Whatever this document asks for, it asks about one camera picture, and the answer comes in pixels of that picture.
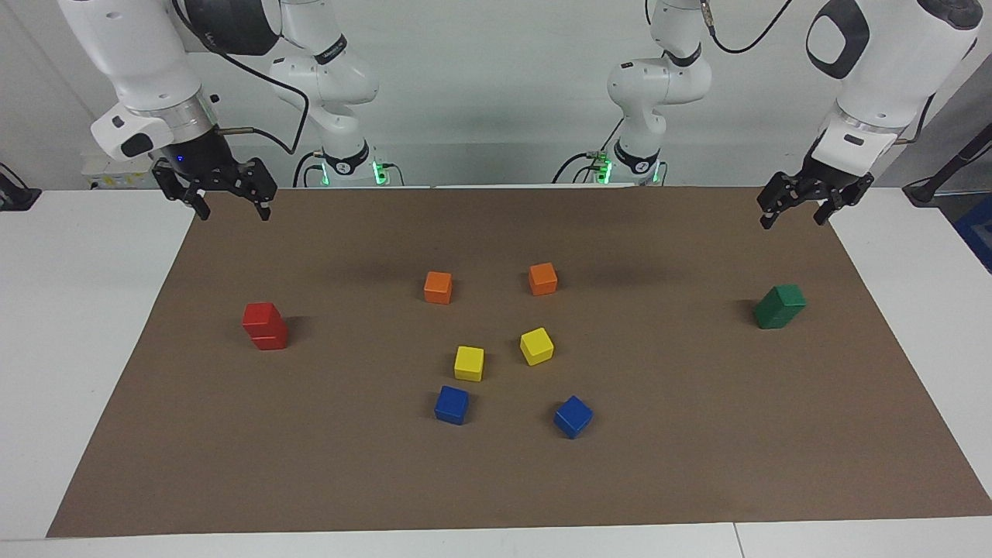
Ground white wall socket box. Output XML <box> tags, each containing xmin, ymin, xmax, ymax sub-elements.
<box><xmin>81</xmin><ymin>150</ymin><xmax>168</xmax><ymax>190</ymax></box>

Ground black left arm base cables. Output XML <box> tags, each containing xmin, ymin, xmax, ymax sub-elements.
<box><xmin>552</xmin><ymin>112</ymin><xmax>625</xmax><ymax>184</ymax></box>

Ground black device with cable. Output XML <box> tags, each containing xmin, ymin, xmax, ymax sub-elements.
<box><xmin>0</xmin><ymin>163</ymin><xmax>42</xmax><ymax>212</ymax></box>

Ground brown paper table mat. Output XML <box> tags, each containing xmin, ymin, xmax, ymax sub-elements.
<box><xmin>46</xmin><ymin>184</ymin><xmax>992</xmax><ymax>539</ymax></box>

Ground blue plastic crate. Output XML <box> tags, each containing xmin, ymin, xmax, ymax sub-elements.
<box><xmin>953</xmin><ymin>194</ymin><xmax>992</xmax><ymax>274</ymax></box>

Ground black stand pole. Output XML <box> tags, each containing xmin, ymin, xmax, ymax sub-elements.
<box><xmin>908</xmin><ymin>122</ymin><xmax>992</xmax><ymax>205</ymax></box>

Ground blue wooden cube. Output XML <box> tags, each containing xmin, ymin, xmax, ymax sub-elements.
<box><xmin>434</xmin><ymin>385</ymin><xmax>470</xmax><ymax>426</ymax></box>
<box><xmin>553</xmin><ymin>395</ymin><xmax>595</xmax><ymax>440</ymax></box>

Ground black right arm base cable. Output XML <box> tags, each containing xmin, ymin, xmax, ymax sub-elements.
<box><xmin>293</xmin><ymin>151</ymin><xmax>326</xmax><ymax>188</ymax></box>

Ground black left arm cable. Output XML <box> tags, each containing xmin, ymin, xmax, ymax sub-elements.
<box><xmin>697</xmin><ymin>0</ymin><xmax>939</xmax><ymax>148</ymax></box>

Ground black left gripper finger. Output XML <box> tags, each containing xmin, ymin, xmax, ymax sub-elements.
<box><xmin>758</xmin><ymin>174</ymin><xmax>811</xmax><ymax>230</ymax></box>
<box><xmin>812</xmin><ymin>174</ymin><xmax>875</xmax><ymax>227</ymax></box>

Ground yellow wooden cube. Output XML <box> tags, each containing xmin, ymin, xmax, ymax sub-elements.
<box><xmin>519</xmin><ymin>327</ymin><xmax>556</xmax><ymax>367</ymax></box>
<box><xmin>453</xmin><ymin>346</ymin><xmax>486</xmax><ymax>383</ymax></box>

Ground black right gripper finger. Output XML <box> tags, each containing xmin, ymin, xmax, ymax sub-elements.
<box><xmin>232</xmin><ymin>157</ymin><xmax>278</xmax><ymax>221</ymax></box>
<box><xmin>153</xmin><ymin>164</ymin><xmax>212</xmax><ymax>222</ymax></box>

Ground green wooden cube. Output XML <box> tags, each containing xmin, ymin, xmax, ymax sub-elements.
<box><xmin>753</xmin><ymin>302</ymin><xmax>795</xmax><ymax>331</ymax></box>
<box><xmin>761</xmin><ymin>284</ymin><xmax>808</xmax><ymax>317</ymax></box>

